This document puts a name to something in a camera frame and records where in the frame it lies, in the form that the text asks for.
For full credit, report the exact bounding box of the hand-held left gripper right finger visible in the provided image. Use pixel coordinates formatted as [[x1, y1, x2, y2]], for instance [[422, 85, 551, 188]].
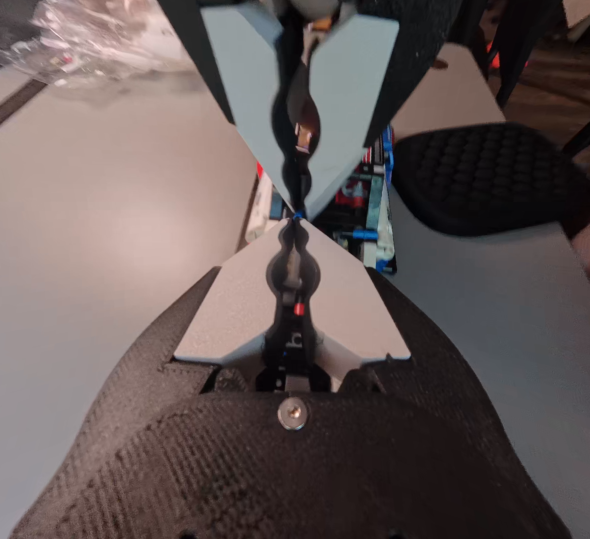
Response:
[[297, 218, 412, 383]]

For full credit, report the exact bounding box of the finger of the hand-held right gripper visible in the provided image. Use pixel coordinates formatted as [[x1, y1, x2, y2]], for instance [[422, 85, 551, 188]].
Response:
[[303, 14, 400, 222], [200, 0, 340, 212]]

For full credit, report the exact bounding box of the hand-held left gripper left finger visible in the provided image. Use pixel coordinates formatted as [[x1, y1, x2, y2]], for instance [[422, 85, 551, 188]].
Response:
[[174, 218, 296, 362]]

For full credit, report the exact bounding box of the brick-built toy race car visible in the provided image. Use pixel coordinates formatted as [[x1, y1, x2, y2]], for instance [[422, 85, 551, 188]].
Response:
[[237, 124, 398, 392]]

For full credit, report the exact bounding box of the pile of clear plastic bags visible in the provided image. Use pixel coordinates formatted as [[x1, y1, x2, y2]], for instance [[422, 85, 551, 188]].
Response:
[[0, 0, 196, 90]]

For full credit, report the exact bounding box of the black chair seat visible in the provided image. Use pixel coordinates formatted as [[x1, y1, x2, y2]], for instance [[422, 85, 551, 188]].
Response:
[[392, 122, 577, 236]]

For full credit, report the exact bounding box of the white box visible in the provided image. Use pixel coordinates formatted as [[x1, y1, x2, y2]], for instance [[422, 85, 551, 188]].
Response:
[[563, 0, 590, 44]]

